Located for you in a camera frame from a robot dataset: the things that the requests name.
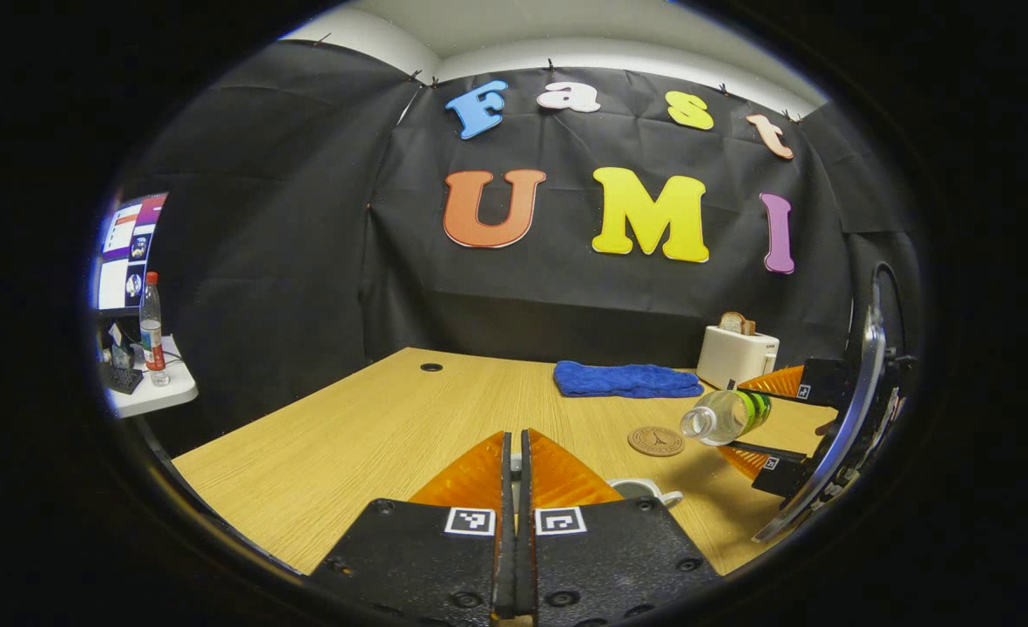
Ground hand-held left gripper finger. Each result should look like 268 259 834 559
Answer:
309 429 515 624
518 428 724 624

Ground clear green-label water bottle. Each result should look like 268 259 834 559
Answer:
680 388 774 447

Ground round brown coaster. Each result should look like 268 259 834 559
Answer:
627 426 686 458

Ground white teacup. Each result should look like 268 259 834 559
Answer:
605 477 685 510

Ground red-capped plastic bottle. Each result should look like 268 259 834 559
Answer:
139 272 171 388

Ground white toaster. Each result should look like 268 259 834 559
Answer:
697 325 781 390

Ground blue towel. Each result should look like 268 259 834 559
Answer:
553 361 705 400

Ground black backdrop cloth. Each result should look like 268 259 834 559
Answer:
105 39 924 454

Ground white side table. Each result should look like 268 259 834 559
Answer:
100 335 200 419

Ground black desk items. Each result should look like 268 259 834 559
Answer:
100 322 145 394

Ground computer monitor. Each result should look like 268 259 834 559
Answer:
96 193 169 314

